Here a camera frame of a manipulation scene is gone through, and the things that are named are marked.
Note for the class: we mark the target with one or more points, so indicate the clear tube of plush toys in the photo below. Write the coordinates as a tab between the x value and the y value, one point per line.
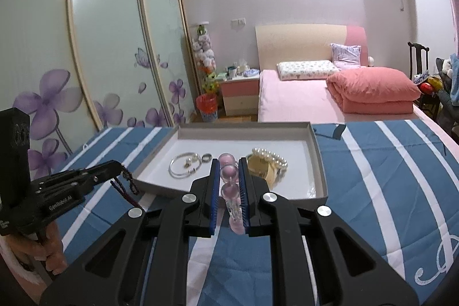
204	48

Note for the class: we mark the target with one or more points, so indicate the floral sliding door wardrobe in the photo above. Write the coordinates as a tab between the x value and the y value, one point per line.
107	40

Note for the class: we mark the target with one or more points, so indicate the pink beige nightstand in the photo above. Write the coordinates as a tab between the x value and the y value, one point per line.
238	94

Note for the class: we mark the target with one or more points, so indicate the blue white striped blanket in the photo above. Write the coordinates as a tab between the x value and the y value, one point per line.
376	184

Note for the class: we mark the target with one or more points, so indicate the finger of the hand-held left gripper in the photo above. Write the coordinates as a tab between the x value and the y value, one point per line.
104	169

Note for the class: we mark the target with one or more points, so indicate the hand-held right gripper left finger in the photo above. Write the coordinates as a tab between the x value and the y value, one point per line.
215	191

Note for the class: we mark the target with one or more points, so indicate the pink bed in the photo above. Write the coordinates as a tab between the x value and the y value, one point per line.
294	98

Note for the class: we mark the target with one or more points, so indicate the blue plush garment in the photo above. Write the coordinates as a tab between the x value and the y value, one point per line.
454	73

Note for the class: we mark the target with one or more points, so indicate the pink curtain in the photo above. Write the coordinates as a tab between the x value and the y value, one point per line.
453	15

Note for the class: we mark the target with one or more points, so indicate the thick silver bangle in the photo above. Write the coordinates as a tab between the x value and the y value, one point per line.
186	178

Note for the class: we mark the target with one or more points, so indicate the silver cuff bangle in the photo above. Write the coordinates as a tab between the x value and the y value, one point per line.
203	158

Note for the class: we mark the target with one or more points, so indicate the white printed pillow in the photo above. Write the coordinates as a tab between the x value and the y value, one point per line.
308	69

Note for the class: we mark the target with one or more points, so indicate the beige pink headboard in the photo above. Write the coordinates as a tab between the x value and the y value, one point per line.
294	44

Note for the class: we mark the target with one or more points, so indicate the wide gold bangle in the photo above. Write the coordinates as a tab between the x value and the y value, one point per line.
260	168

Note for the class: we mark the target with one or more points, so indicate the grey cardboard tray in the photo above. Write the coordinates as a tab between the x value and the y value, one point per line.
301	162

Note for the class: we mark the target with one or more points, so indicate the thin silver bangle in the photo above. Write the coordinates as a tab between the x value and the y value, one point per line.
172	164

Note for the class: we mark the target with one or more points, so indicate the wall switch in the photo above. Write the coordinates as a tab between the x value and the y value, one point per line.
238	21

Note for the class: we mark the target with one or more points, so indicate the folded coral quilt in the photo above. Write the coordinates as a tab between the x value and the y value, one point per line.
373	87

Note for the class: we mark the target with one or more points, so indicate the purple pillow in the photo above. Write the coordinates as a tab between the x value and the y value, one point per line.
346	55

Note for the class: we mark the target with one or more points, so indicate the person's left hand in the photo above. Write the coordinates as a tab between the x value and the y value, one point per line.
39	248

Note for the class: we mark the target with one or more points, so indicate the red trash bin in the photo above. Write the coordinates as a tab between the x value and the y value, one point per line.
207	107

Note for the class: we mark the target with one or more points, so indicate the red yellow toy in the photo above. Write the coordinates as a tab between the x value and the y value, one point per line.
430	85

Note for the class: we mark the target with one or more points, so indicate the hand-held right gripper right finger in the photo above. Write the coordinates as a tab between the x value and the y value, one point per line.
244	195

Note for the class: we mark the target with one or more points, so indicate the dark wooden chair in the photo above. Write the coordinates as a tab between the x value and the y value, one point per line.
419	58

